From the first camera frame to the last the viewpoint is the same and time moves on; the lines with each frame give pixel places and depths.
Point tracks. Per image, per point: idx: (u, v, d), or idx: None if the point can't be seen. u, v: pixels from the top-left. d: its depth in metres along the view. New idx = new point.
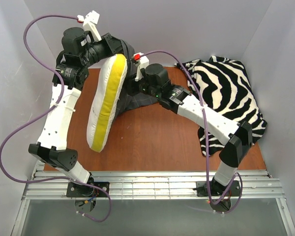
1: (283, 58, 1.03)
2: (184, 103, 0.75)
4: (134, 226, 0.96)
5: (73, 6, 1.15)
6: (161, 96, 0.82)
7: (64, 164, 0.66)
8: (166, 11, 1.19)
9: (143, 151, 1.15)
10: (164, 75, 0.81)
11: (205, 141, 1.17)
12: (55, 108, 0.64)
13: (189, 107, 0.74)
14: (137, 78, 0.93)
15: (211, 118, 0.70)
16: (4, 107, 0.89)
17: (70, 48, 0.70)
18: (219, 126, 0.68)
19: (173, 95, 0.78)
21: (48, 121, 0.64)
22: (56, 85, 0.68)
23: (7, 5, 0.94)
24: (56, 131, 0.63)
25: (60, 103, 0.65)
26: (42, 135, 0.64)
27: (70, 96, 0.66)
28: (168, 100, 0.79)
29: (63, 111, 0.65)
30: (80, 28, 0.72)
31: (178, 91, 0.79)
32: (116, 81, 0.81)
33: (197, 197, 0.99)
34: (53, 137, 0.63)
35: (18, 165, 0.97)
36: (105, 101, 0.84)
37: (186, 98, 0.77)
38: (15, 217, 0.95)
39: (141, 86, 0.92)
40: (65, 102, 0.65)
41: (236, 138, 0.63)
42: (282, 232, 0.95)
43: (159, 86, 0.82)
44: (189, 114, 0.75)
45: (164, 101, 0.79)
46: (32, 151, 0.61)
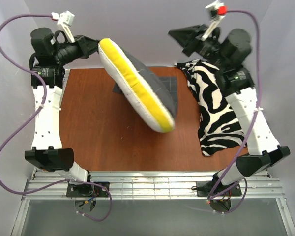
1: (283, 58, 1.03)
2: (240, 93, 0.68)
4: (133, 226, 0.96)
5: (74, 7, 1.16)
6: (223, 70, 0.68)
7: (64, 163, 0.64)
8: (166, 12, 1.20)
9: (144, 152, 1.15)
10: (245, 52, 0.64)
11: (205, 141, 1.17)
12: (42, 109, 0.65)
13: (243, 101, 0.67)
14: (205, 37, 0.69)
15: (257, 125, 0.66)
16: (4, 107, 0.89)
17: (41, 49, 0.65)
18: (259, 136, 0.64)
19: (236, 78, 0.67)
21: (39, 124, 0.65)
22: (37, 87, 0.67)
23: (7, 5, 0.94)
24: (49, 130, 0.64)
25: (46, 103, 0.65)
26: (35, 139, 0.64)
27: (54, 95, 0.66)
28: (227, 79, 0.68)
29: (51, 110, 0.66)
30: (47, 28, 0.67)
31: (243, 75, 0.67)
32: (116, 52, 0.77)
33: (197, 197, 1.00)
34: (47, 138, 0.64)
35: (18, 165, 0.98)
36: (129, 80, 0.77)
37: (246, 89, 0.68)
38: (15, 217, 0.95)
39: (206, 49, 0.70)
40: (51, 101, 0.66)
41: (267, 159, 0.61)
42: (283, 232, 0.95)
43: (228, 60, 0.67)
44: (238, 106, 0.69)
45: (221, 77, 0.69)
46: (29, 157, 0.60)
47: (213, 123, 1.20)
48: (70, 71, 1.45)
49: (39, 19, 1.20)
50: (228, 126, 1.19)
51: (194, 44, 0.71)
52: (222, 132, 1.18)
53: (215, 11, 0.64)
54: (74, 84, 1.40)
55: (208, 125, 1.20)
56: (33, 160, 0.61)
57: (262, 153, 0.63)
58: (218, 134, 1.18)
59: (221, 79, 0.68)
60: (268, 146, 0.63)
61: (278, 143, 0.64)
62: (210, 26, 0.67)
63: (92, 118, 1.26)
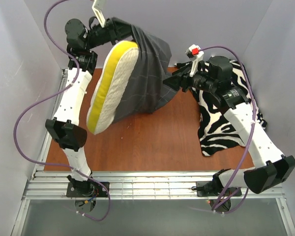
1: (283, 58, 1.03)
2: (236, 108, 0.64)
4: (134, 226, 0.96)
5: (74, 7, 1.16)
6: (215, 90, 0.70)
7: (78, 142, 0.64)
8: (166, 12, 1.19)
9: (143, 152, 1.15)
10: (227, 70, 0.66)
11: (205, 141, 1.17)
12: (71, 86, 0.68)
13: (239, 115, 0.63)
14: (192, 73, 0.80)
15: (256, 137, 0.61)
16: (4, 107, 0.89)
17: (76, 45, 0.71)
18: (261, 147, 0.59)
19: (230, 96, 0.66)
21: (64, 99, 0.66)
22: (72, 68, 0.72)
23: (7, 5, 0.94)
24: (72, 106, 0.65)
25: (75, 83, 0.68)
26: (57, 111, 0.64)
27: (84, 77, 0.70)
28: (221, 97, 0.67)
29: (78, 90, 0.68)
30: (78, 21, 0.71)
31: (236, 93, 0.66)
32: (113, 65, 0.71)
33: (197, 197, 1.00)
34: (69, 113, 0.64)
35: (18, 165, 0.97)
36: (102, 86, 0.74)
37: (241, 103, 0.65)
38: (15, 217, 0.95)
39: (197, 81, 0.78)
40: (80, 82, 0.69)
41: (273, 170, 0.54)
42: (283, 232, 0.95)
43: (217, 80, 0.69)
44: (235, 122, 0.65)
45: (216, 95, 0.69)
46: (48, 126, 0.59)
47: (213, 123, 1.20)
48: None
49: (40, 18, 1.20)
50: (228, 126, 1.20)
51: (185, 81, 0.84)
52: (222, 132, 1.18)
53: (190, 53, 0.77)
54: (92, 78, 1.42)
55: (208, 125, 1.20)
56: (50, 131, 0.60)
57: (266, 163, 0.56)
58: (217, 133, 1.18)
59: (218, 98, 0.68)
60: (273, 156, 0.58)
61: (282, 154, 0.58)
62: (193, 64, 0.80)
63: None
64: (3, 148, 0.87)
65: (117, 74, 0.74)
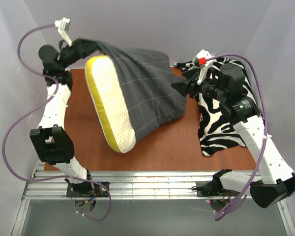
1: (283, 58, 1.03)
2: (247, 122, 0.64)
4: (134, 226, 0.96)
5: (74, 6, 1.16)
6: (225, 100, 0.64)
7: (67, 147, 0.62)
8: (166, 12, 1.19)
9: (143, 152, 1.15)
10: (239, 80, 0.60)
11: (205, 141, 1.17)
12: (52, 98, 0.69)
13: (250, 129, 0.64)
14: (200, 81, 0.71)
15: (268, 153, 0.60)
16: (4, 106, 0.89)
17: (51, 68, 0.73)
18: (272, 165, 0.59)
19: (241, 107, 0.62)
21: (47, 109, 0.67)
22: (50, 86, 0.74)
23: (6, 4, 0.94)
24: (56, 113, 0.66)
25: (56, 95, 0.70)
26: (41, 120, 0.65)
27: (64, 90, 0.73)
28: (232, 108, 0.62)
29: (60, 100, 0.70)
30: (51, 46, 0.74)
31: (247, 103, 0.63)
32: (91, 78, 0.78)
33: (197, 197, 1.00)
34: (54, 119, 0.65)
35: (18, 165, 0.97)
36: (97, 100, 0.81)
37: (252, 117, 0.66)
38: (15, 217, 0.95)
39: (205, 89, 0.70)
40: (61, 94, 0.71)
41: (284, 189, 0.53)
42: (283, 232, 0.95)
43: (227, 90, 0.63)
44: (248, 137, 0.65)
45: (225, 105, 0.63)
46: (33, 134, 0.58)
47: (213, 123, 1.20)
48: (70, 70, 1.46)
49: (39, 18, 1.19)
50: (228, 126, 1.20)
51: (193, 89, 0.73)
52: (223, 132, 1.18)
53: (197, 60, 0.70)
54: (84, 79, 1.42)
55: (208, 125, 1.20)
56: (36, 139, 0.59)
57: (277, 182, 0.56)
58: (217, 134, 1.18)
59: (228, 108, 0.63)
60: (283, 174, 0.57)
61: (292, 172, 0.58)
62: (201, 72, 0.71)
63: (92, 117, 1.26)
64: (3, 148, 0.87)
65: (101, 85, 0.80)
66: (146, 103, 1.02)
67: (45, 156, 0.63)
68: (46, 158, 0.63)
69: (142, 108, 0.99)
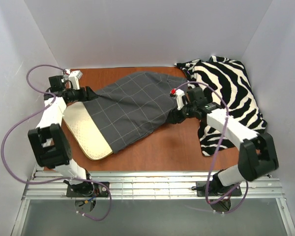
1: (283, 57, 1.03)
2: (212, 112, 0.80)
4: (134, 225, 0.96)
5: (74, 7, 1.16)
6: (196, 108, 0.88)
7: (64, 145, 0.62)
8: (166, 12, 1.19)
9: (143, 152, 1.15)
10: (200, 91, 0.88)
11: (205, 141, 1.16)
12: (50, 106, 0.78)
13: (216, 116, 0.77)
14: (180, 107, 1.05)
15: (233, 126, 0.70)
16: (4, 106, 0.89)
17: (54, 82, 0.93)
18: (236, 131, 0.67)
19: (207, 107, 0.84)
21: (46, 115, 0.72)
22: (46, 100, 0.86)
23: (7, 4, 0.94)
24: (53, 116, 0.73)
25: (53, 103, 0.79)
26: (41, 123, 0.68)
27: (60, 100, 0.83)
28: (201, 110, 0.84)
29: (56, 107, 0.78)
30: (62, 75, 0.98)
31: (212, 105, 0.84)
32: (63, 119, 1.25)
33: (197, 197, 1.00)
34: (51, 119, 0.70)
35: (18, 165, 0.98)
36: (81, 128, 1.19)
37: (217, 110, 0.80)
38: (15, 217, 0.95)
39: (185, 111, 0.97)
40: (57, 102, 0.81)
41: (250, 142, 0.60)
42: (283, 232, 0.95)
43: (194, 101, 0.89)
44: (216, 123, 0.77)
45: (197, 110, 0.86)
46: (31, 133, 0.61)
47: None
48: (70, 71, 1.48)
49: (39, 18, 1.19)
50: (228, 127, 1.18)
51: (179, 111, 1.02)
52: None
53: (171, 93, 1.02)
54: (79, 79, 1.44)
55: (208, 125, 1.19)
56: (33, 139, 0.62)
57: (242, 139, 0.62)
58: (218, 134, 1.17)
59: (198, 112, 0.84)
60: (248, 134, 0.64)
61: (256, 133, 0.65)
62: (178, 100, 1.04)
63: None
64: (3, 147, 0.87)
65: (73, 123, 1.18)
66: (120, 120, 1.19)
67: (44, 159, 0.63)
68: (44, 161, 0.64)
69: (117, 126, 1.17)
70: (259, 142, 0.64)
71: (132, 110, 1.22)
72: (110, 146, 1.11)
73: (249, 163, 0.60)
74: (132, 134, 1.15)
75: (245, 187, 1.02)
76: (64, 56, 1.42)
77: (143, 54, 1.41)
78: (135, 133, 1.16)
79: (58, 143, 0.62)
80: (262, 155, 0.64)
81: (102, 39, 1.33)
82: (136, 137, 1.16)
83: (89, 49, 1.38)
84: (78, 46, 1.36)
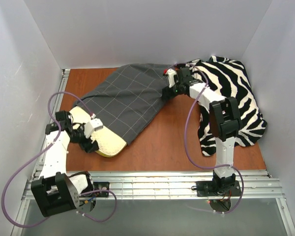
1: (283, 58, 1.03)
2: (193, 86, 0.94)
4: (134, 225, 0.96)
5: (74, 7, 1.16)
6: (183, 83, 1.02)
7: (71, 197, 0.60)
8: (166, 12, 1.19)
9: (143, 152, 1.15)
10: (187, 69, 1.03)
11: (205, 141, 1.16)
12: (52, 145, 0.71)
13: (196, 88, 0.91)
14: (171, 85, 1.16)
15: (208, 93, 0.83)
16: (4, 106, 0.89)
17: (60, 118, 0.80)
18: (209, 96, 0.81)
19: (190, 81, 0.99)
21: (48, 158, 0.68)
22: (49, 132, 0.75)
23: (6, 4, 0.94)
24: (58, 161, 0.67)
25: (56, 141, 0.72)
26: (43, 170, 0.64)
27: (64, 135, 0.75)
28: (186, 84, 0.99)
29: (61, 146, 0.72)
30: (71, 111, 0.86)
31: (195, 80, 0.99)
32: None
33: (197, 197, 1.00)
34: (56, 166, 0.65)
35: (18, 165, 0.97)
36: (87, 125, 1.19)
37: (197, 84, 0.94)
38: (15, 218, 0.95)
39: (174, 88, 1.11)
40: (61, 139, 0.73)
41: (217, 103, 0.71)
42: (283, 232, 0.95)
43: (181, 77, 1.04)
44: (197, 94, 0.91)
45: (183, 85, 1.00)
46: (34, 188, 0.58)
47: None
48: (70, 71, 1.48)
49: (39, 18, 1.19)
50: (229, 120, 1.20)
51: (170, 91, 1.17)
52: None
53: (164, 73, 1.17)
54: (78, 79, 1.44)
55: (208, 125, 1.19)
56: (37, 192, 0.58)
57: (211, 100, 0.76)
58: None
59: (184, 86, 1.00)
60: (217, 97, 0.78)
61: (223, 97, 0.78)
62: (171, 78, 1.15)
63: None
64: (3, 148, 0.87)
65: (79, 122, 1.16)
66: (124, 113, 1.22)
67: (49, 208, 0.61)
68: (50, 211, 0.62)
69: (123, 119, 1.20)
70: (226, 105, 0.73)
71: (132, 101, 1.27)
72: (124, 138, 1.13)
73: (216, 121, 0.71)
74: (139, 124, 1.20)
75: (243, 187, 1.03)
76: (64, 56, 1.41)
77: (143, 54, 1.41)
78: (142, 121, 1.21)
79: (65, 196, 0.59)
80: (229, 115, 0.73)
81: (102, 39, 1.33)
82: (143, 124, 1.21)
83: (89, 49, 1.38)
84: (78, 46, 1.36)
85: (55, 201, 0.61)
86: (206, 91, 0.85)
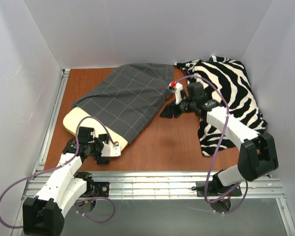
1: (283, 58, 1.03)
2: (212, 110, 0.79)
4: (134, 226, 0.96)
5: (74, 7, 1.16)
6: (195, 104, 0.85)
7: (53, 226, 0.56)
8: (166, 11, 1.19)
9: (143, 152, 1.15)
10: (200, 88, 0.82)
11: (205, 141, 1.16)
12: (61, 167, 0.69)
13: (215, 114, 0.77)
14: (177, 102, 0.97)
15: (234, 126, 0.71)
16: (4, 106, 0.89)
17: (83, 134, 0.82)
18: (238, 131, 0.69)
19: (207, 105, 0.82)
21: (51, 179, 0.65)
22: (65, 153, 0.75)
23: (6, 4, 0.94)
24: (57, 186, 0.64)
25: (66, 164, 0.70)
26: (41, 190, 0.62)
27: (75, 162, 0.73)
28: (201, 108, 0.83)
29: (67, 172, 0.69)
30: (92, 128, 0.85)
31: (212, 102, 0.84)
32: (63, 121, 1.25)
33: (197, 197, 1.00)
34: (53, 191, 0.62)
35: (18, 165, 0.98)
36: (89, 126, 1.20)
37: (217, 108, 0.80)
38: (15, 218, 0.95)
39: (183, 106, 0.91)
40: (71, 164, 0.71)
41: (251, 142, 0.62)
42: (283, 232, 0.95)
43: (193, 98, 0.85)
44: (216, 122, 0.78)
45: (197, 107, 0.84)
46: (25, 205, 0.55)
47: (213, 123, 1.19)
48: (70, 71, 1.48)
49: (39, 18, 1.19)
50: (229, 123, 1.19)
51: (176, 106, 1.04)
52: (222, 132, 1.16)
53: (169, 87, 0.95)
54: (78, 79, 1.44)
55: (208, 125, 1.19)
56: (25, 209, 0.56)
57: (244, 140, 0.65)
58: (218, 133, 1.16)
59: (197, 109, 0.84)
60: (249, 135, 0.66)
61: (257, 133, 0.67)
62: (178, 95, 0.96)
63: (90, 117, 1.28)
64: (3, 148, 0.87)
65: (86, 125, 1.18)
66: (124, 112, 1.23)
67: (30, 229, 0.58)
68: (30, 232, 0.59)
69: (124, 118, 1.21)
70: (260, 142, 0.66)
71: (133, 100, 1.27)
72: (125, 138, 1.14)
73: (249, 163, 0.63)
74: (140, 122, 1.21)
75: (245, 187, 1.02)
76: (64, 56, 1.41)
77: (143, 54, 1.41)
78: (143, 120, 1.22)
79: (47, 223, 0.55)
80: (263, 155, 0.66)
81: (102, 39, 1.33)
82: (144, 123, 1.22)
83: (89, 49, 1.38)
84: (78, 46, 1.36)
85: (39, 224, 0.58)
86: (231, 121, 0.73)
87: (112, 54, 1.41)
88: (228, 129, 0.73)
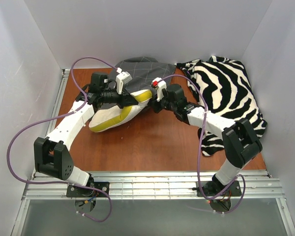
1: (284, 58, 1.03)
2: (191, 112, 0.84)
4: (134, 225, 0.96)
5: (74, 6, 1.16)
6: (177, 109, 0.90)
7: (61, 169, 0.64)
8: (165, 11, 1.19)
9: (143, 151, 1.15)
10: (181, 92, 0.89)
11: (205, 141, 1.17)
12: (73, 113, 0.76)
13: (195, 114, 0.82)
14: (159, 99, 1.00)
15: (212, 119, 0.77)
16: (4, 106, 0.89)
17: (95, 80, 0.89)
18: (218, 123, 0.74)
19: (185, 108, 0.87)
21: (62, 124, 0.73)
22: (78, 101, 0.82)
23: (6, 3, 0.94)
24: (68, 130, 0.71)
25: (78, 111, 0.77)
26: (53, 132, 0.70)
27: (87, 109, 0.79)
28: (182, 113, 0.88)
29: (78, 117, 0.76)
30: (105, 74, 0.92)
31: (190, 105, 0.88)
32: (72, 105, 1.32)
33: (197, 197, 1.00)
34: (63, 134, 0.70)
35: (18, 164, 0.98)
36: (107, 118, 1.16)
37: (195, 109, 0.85)
38: (15, 218, 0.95)
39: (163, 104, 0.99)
40: (82, 112, 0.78)
41: (230, 131, 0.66)
42: (283, 232, 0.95)
43: (175, 102, 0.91)
44: (197, 120, 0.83)
45: (180, 113, 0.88)
46: (37, 144, 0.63)
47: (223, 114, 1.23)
48: (70, 70, 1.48)
49: (39, 18, 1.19)
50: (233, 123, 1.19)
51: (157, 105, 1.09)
52: None
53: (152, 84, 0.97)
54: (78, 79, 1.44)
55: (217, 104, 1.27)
56: (38, 148, 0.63)
57: (223, 129, 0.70)
58: None
59: (180, 114, 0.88)
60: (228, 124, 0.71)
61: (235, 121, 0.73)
62: (159, 93, 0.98)
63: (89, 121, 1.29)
64: (3, 148, 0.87)
65: (100, 119, 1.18)
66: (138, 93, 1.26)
67: (40, 167, 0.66)
68: (41, 169, 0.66)
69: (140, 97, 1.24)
70: (240, 129, 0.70)
71: (143, 82, 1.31)
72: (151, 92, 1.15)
73: (235, 150, 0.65)
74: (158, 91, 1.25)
75: None
76: (63, 56, 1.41)
77: (143, 54, 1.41)
78: None
79: (56, 165, 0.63)
80: (246, 139, 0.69)
81: (103, 39, 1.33)
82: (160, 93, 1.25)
83: (89, 49, 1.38)
84: (78, 45, 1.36)
85: (47, 165, 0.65)
86: (209, 116, 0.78)
87: (112, 54, 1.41)
88: (208, 123, 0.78)
